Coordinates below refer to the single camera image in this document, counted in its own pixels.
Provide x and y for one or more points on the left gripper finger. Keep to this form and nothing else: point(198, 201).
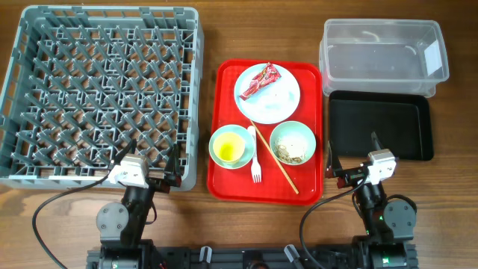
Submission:
point(129, 149)
point(173, 163)

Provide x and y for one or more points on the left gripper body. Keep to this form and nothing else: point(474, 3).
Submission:
point(162, 185)

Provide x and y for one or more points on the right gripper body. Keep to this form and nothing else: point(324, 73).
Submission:
point(352, 177)

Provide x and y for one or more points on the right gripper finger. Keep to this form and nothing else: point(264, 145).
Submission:
point(333, 162)
point(376, 143)

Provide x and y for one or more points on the green bowl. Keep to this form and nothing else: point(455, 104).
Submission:
point(296, 129)

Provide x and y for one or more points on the red snack wrapper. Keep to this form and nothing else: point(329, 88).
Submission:
point(268, 75)

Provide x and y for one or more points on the rice food scraps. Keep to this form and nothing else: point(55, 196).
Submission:
point(290, 149)

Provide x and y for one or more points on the yellow plastic cup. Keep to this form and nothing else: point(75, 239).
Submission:
point(229, 147)

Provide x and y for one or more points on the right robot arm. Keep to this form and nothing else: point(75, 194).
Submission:
point(389, 221)

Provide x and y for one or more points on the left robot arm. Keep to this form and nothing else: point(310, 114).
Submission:
point(121, 224)

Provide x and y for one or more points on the grey plastic dishwasher rack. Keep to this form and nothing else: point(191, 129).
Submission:
point(84, 81)

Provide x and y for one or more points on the clear plastic waste bin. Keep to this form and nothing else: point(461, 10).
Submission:
point(406, 56)

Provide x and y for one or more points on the black plastic tray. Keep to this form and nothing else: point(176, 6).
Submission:
point(401, 122)

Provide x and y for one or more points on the red plastic serving tray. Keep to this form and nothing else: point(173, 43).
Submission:
point(280, 184)

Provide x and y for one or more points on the wooden chopstick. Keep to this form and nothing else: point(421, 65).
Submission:
point(276, 158)

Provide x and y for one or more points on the white plastic fork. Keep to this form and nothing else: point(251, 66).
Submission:
point(255, 166)

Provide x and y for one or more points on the light blue small bowl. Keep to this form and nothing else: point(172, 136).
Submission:
point(249, 149)

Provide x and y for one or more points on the light blue dinner plate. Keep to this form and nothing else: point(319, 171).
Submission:
point(271, 104)

